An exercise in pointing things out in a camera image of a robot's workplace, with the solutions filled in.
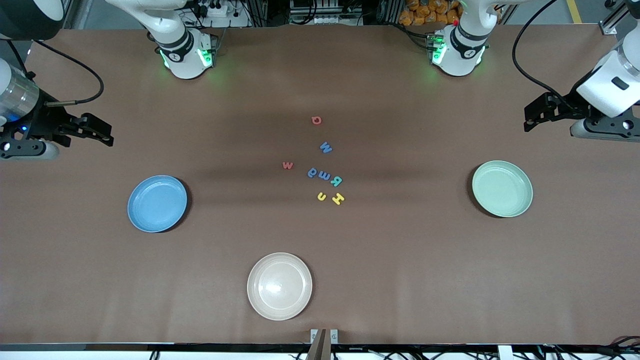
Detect orange bagged items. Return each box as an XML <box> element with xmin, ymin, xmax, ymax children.
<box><xmin>398</xmin><ymin>0</ymin><xmax>462</xmax><ymax>27</ymax></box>

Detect beige plate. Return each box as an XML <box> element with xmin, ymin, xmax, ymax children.
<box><xmin>246</xmin><ymin>252</ymin><xmax>314</xmax><ymax>322</ymax></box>

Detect green plate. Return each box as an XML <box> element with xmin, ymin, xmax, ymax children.
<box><xmin>471</xmin><ymin>160</ymin><xmax>534</xmax><ymax>219</ymax></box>

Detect blue plate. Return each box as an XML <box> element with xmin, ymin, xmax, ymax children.
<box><xmin>127</xmin><ymin>174</ymin><xmax>189</xmax><ymax>234</ymax></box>

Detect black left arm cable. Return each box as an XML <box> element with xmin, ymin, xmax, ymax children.
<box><xmin>511</xmin><ymin>0</ymin><xmax>576</xmax><ymax>101</ymax></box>

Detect white power strip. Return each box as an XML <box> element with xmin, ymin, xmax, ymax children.
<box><xmin>197</xmin><ymin>0</ymin><xmax>236</xmax><ymax>19</ymax></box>

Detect brown tapered post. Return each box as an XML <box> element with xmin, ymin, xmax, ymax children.
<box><xmin>305</xmin><ymin>328</ymin><xmax>332</xmax><ymax>360</ymax></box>

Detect aluminium frame post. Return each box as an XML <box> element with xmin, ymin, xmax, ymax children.
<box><xmin>600</xmin><ymin>0</ymin><xmax>640</xmax><ymax>36</ymax></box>

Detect brown table cover sheet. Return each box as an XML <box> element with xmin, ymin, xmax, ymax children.
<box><xmin>0</xmin><ymin>22</ymin><xmax>640</xmax><ymax>346</ymax></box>

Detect metal table edge bracket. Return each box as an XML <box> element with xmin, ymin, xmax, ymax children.
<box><xmin>310</xmin><ymin>328</ymin><xmax>339</xmax><ymax>345</ymax></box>

